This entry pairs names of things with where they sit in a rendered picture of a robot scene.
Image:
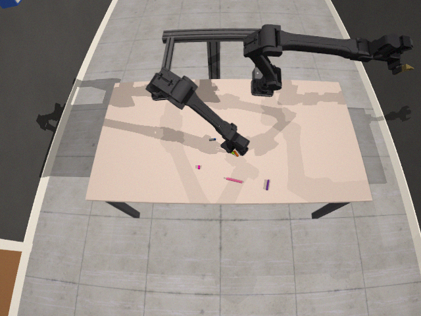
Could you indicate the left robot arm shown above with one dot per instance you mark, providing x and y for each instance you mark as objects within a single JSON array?
[{"x": 271, "y": 41}]

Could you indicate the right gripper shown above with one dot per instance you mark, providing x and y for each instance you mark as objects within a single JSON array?
[{"x": 224, "y": 145}]

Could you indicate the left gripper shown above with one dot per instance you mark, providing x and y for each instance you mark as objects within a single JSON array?
[{"x": 392, "y": 66}]

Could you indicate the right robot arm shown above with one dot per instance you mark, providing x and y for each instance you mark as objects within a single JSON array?
[{"x": 181, "y": 92}]

